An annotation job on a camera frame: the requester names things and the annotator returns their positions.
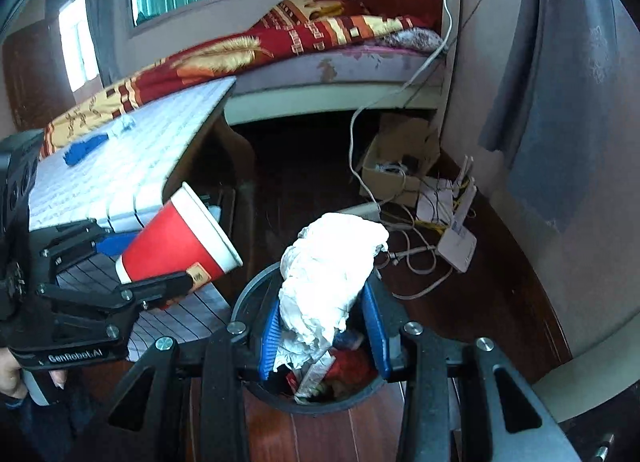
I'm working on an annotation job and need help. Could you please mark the white router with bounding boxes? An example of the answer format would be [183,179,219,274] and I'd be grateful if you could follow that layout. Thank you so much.
[437,155,479,274]

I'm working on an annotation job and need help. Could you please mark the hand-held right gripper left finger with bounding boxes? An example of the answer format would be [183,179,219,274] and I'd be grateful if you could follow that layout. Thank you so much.
[82,299,286,462]

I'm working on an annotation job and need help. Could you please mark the long white cable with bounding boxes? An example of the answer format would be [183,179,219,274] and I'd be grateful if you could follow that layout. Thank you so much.
[348,0,454,204]

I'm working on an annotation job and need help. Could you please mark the pale mattress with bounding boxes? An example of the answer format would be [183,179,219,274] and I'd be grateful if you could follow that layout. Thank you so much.
[232,40,447,96]

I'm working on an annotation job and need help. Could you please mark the yellow cable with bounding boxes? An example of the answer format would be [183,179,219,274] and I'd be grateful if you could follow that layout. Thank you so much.
[414,176,476,234]

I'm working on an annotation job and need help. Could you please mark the red wrapper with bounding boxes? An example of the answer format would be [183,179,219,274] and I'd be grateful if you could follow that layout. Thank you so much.
[327,337,384,396]

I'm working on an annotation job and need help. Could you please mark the small bright window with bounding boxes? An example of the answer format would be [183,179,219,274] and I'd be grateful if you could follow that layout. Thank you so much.
[56,0,101,94]

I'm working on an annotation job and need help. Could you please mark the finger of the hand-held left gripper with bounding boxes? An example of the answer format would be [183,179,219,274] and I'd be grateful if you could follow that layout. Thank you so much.
[27,219,133,288]
[35,273,195,343]

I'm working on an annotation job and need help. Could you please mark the white grid tablecloth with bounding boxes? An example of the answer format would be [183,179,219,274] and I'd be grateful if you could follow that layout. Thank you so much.
[27,76,239,364]

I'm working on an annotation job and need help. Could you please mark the red paper cup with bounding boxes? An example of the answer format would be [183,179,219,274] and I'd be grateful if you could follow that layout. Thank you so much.
[115,181,244,310]

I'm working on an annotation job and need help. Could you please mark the person's left forearm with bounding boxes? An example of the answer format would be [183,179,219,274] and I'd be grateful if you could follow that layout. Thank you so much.
[0,387,98,462]

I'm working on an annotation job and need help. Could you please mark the grey hanging cloth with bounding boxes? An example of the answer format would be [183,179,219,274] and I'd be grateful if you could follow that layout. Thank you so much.
[477,0,632,234]

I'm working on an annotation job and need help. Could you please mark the cardboard box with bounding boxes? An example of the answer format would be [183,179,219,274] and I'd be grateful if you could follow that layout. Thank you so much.
[361,112,442,206]

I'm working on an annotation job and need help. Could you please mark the white tissue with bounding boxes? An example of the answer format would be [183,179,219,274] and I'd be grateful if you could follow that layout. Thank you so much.
[272,212,391,374]

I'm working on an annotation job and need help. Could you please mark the white power strip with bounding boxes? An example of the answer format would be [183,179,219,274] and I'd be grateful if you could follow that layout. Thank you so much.
[340,201,384,224]

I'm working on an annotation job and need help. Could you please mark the person's left hand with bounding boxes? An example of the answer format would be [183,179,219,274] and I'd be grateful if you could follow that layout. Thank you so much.
[0,346,69,400]

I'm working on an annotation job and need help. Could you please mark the coiled white floor cables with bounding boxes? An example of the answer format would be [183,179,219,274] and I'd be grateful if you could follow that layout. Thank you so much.
[372,202,462,301]

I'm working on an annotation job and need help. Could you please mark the white round seat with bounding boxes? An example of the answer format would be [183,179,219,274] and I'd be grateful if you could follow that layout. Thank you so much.
[530,321,640,426]

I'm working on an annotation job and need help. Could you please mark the crumpled pale paper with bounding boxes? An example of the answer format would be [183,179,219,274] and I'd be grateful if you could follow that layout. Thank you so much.
[417,179,457,224]

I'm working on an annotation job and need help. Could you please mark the wooden door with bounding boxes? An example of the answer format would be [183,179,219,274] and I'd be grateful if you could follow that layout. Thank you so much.
[2,21,67,132]

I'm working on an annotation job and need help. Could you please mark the white printed wrapper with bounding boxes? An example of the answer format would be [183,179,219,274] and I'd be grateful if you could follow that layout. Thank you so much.
[294,349,337,404]

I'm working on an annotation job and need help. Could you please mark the black trash bin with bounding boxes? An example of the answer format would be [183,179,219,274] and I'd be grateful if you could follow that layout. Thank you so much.
[231,262,407,418]

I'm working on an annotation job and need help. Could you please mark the blue cloth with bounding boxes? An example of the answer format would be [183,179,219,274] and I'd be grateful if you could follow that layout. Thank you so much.
[62,133,110,167]

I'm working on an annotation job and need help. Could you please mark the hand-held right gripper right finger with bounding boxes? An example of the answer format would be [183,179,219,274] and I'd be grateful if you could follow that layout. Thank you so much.
[361,283,583,462]

